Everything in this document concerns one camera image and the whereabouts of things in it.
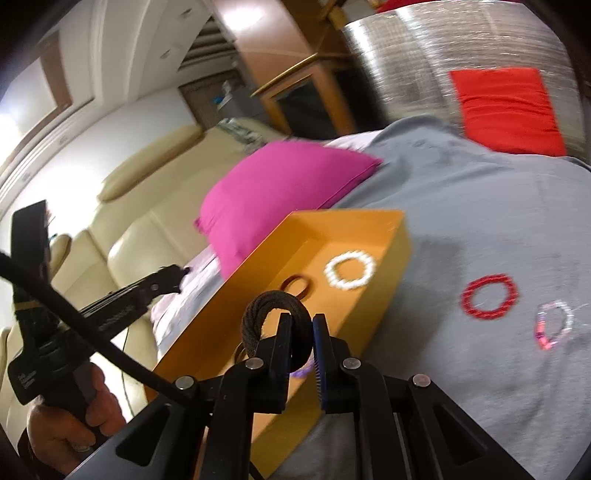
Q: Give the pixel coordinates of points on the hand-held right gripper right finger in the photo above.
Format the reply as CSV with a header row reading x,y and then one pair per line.
x,y
319,360

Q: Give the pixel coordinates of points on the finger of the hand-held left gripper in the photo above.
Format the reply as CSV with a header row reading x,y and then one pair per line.
x,y
138,295

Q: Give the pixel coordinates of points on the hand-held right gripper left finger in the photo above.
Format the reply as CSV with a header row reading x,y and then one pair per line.
x,y
284,350

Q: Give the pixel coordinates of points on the orange box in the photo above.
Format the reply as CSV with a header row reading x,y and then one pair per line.
x,y
295,258

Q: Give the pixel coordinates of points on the person's left hand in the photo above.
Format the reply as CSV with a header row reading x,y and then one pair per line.
x,y
51,434

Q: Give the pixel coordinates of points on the beige sofa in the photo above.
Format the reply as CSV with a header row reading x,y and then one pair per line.
x,y
138,184

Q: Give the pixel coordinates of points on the magenta pillow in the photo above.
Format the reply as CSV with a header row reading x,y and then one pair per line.
x,y
277,184

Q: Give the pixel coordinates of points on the ceiling air vent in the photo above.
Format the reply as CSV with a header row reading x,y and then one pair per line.
x,y
207,46

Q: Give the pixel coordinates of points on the wooden cabinet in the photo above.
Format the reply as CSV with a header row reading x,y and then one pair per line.
x,y
277,41

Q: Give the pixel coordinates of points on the red pillow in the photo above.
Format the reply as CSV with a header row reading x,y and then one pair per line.
x,y
503,110

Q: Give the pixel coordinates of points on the silver foil insulation sheet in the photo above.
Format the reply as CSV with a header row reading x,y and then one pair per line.
x,y
406,55

